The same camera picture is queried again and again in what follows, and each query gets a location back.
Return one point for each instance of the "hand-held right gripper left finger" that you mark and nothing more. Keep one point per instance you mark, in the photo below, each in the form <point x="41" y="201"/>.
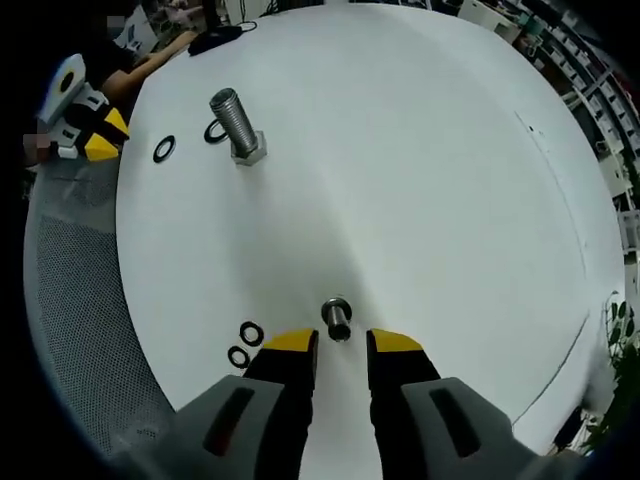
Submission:
<point x="260" y="400"/>

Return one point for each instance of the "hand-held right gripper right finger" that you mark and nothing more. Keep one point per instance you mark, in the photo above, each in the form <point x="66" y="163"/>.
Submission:
<point x="425" y="405"/>

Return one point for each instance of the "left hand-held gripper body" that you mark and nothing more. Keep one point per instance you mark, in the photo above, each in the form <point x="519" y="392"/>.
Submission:
<point x="60" y="97"/>

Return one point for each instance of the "small threaded steel stud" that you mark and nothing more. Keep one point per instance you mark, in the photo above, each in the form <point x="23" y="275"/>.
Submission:
<point x="336" y="320"/>

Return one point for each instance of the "large threaded steel stud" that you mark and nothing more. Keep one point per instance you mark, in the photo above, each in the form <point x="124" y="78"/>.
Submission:
<point x="237" y="122"/>

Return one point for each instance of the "grey mesh office chair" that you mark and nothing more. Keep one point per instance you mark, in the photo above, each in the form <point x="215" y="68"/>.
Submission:
<point x="75" y="280"/>

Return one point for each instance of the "black computer mouse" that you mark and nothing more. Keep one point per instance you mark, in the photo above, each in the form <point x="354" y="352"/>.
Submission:
<point x="212" y="40"/>

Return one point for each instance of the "large potted plant white pot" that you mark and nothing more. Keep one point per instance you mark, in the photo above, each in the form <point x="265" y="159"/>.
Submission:
<point x="622" y="360"/>

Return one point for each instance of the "white storage shelving with bins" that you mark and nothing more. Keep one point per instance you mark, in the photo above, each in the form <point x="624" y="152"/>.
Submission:
<point x="605" y="100"/>

